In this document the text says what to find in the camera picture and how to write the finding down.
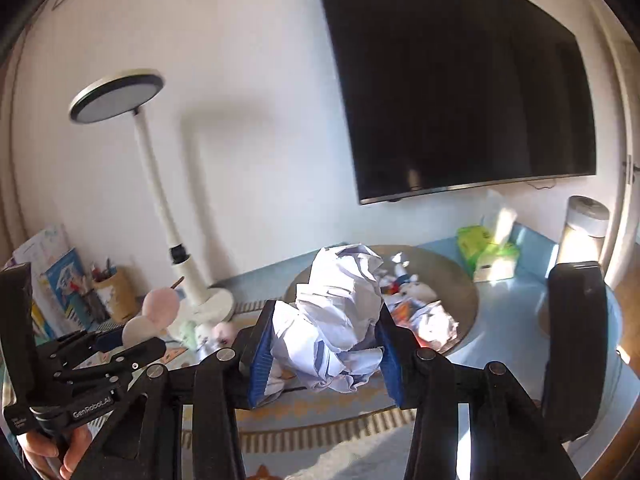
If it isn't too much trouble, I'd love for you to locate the bundle of assorted pens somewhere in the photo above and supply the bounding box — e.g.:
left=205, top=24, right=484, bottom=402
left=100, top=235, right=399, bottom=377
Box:
left=89, top=257, right=119, bottom=284

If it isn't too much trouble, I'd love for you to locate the patterned woven table mat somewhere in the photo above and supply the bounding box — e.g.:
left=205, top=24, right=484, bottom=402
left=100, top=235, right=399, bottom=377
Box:
left=95, top=297, right=418, bottom=480

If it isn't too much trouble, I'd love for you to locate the pink cat plush toy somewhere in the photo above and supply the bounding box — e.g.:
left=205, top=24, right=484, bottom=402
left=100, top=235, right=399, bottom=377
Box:
left=197, top=320, right=239, bottom=351

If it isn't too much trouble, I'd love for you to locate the golden ribbed bowl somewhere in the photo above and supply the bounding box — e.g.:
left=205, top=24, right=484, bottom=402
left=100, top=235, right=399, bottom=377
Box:
left=283, top=243, right=480, bottom=359

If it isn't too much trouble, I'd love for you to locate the tan bamboo pen holder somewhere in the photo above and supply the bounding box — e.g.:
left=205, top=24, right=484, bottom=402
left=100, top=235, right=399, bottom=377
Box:
left=92, top=265, right=137, bottom=322

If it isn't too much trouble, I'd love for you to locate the plaid bow hair clip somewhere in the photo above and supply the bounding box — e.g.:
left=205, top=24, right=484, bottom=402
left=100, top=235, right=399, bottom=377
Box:
left=177, top=319, right=201, bottom=349

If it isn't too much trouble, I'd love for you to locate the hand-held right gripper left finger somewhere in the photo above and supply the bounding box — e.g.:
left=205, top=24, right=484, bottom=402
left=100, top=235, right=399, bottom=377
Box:
left=74, top=300, right=281, bottom=480

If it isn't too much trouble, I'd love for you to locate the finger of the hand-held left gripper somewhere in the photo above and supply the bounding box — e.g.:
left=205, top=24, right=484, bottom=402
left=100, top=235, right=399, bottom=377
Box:
left=52, top=336, right=167, bottom=380
left=37, top=329, right=127, bottom=358

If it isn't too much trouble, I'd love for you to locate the black chair back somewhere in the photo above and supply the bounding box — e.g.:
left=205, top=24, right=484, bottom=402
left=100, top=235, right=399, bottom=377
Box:
left=541, top=261, right=610, bottom=444

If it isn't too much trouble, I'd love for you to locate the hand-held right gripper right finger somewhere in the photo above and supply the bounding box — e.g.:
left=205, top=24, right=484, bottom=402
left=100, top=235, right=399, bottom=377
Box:
left=374, top=309, right=577, bottom=480

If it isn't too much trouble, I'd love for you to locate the blue boxed book set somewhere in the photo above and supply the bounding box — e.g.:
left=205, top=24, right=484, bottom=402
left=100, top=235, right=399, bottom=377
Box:
left=31, top=247, right=95, bottom=342

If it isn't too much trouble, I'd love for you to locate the person's left hand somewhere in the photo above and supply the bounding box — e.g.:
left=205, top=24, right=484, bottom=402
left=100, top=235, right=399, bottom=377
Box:
left=16, top=425, right=94, bottom=480

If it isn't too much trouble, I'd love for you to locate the white desk lamp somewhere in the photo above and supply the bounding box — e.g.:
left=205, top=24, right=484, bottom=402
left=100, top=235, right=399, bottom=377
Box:
left=68, top=73, right=236, bottom=324

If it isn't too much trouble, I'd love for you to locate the black wall television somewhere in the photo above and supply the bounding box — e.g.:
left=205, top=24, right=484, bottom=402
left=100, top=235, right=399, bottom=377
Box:
left=309, top=0, right=599, bottom=206

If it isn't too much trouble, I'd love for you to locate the green tissue pack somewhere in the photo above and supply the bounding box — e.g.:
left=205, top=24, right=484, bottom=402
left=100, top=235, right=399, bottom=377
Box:
left=455, top=189, right=522, bottom=284

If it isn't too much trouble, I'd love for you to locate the white cylindrical container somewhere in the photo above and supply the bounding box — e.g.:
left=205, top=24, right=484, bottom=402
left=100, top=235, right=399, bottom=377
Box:
left=559, top=194, right=612, bottom=267

